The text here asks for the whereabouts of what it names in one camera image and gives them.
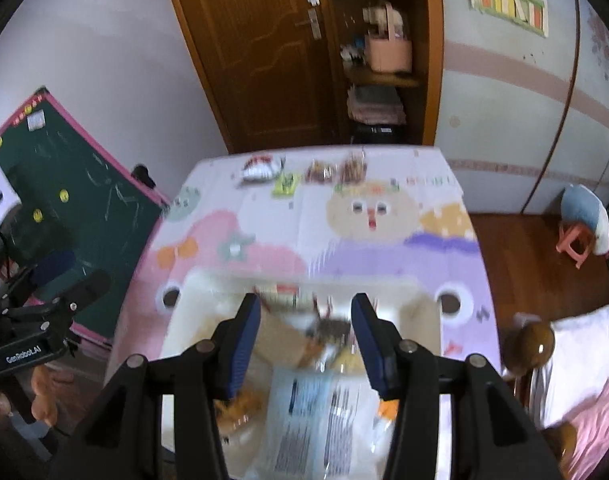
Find brown wooden door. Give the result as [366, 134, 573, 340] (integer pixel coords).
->
[171, 0, 341, 153]

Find wooden corner shelf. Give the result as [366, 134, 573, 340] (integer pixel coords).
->
[323, 0, 445, 145]

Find wooden bed post knob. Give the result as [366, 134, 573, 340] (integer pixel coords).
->
[502, 322, 555, 377]

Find green small snack packet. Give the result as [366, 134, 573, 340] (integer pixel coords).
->
[272, 172, 300, 198]

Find pink storage basket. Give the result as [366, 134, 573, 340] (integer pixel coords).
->
[365, 1, 413, 74]

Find walnut cake clear bag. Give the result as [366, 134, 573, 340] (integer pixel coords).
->
[304, 159, 338, 184]
[339, 151, 367, 185]

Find white red jujube snack bag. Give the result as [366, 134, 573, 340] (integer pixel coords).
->
[240, 155, 285, 182]

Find brown paper snack bag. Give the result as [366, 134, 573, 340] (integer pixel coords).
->
[254, 309, 315, 368]

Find white blue label snack bag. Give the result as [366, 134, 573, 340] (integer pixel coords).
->
[245, 367, 379, 479]

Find black board eraser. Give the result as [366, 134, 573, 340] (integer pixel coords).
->
[131, 164, 156, 190]

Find person's left hand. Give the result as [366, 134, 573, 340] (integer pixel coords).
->
[0, 364, 71, 428]

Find pink small stool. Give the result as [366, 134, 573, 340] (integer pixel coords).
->
[555, 222, 595, 269]

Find white pillow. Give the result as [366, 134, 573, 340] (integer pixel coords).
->
[527, 304, 609, 429]

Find cartoon printed table mat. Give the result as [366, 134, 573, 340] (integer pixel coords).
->
[110, 146, 500, 367]

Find folded pink towels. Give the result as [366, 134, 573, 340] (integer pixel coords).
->
[347, 86, 407, 126]

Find white plastic storage bin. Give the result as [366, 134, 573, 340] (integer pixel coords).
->
[161, 270, 441, 479]

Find orange crackers clear pack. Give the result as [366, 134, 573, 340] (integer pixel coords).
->
[213, 388, 263, 437]

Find green chalkboard pink frame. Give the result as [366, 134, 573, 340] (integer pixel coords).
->
[0, 88, 167, 341]

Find pink bed sheet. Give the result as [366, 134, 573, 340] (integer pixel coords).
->
[543, 379, 609, 479]

